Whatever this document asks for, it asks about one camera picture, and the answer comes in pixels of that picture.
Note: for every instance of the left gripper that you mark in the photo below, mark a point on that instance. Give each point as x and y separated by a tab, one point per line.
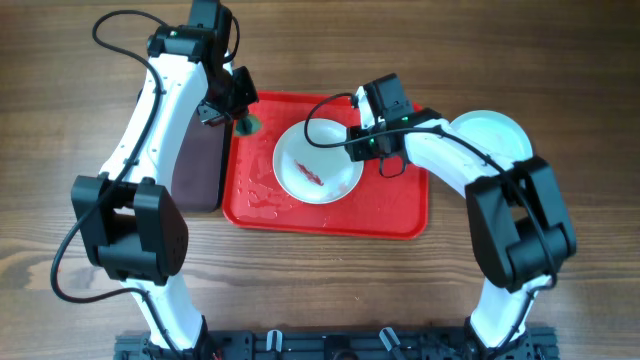
212	113

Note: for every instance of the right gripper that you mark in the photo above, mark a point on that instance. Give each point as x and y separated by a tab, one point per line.
358	146

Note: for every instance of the green yellow sponge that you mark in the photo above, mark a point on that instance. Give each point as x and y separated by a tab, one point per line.
247	125

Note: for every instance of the white plate with stain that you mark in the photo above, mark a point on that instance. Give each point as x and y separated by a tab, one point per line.
310	174

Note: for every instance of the light blue plate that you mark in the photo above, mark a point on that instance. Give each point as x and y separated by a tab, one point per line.
496	132

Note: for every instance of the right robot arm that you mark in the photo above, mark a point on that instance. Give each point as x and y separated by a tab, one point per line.
520	228

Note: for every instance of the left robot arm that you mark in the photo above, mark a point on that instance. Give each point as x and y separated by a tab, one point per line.
128	221

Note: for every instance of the black rectangular tray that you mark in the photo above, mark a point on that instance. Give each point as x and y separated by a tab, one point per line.
182	154

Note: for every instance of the red plastic tray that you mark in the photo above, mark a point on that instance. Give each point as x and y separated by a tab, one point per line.
391	208

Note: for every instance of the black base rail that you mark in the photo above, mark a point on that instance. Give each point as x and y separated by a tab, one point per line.
433	343

